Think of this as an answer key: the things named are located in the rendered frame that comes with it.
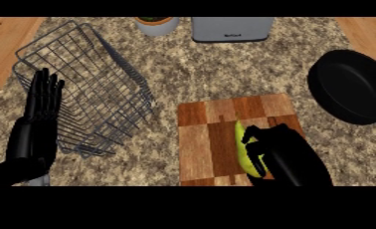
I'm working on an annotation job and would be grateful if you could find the pale grey plant pot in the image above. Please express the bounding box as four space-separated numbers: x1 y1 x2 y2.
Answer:
135 16 182 38

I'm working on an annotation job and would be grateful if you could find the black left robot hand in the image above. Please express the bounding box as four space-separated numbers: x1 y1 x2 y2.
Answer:
0 67 67 187

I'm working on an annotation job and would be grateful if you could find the wooden checkered cutting board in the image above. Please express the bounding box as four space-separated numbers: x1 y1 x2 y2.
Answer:
177 93 307 187

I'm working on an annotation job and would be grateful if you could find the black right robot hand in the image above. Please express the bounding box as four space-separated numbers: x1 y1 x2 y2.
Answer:
239 122 335 187

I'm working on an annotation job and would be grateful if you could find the grey wire dish rack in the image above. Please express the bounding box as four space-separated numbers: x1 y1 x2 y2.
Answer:
12 20 158 158

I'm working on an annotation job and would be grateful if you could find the grey toaster appliance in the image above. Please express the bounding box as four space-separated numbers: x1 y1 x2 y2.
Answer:
189 16 276 44

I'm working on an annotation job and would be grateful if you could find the yellow-green pear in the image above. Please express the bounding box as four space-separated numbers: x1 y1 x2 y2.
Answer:
234 118 270 179

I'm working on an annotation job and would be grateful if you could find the black pot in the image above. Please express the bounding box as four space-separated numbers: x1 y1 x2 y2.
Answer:
306 49 376 126

